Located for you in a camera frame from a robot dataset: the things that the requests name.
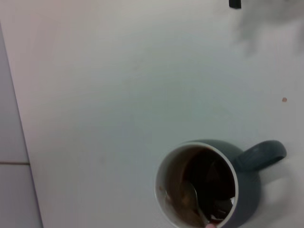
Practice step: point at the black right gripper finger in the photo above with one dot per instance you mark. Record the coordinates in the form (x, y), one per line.
(235, 3)

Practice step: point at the grey ceramic cup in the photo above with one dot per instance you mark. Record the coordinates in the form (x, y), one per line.
(249, 190)

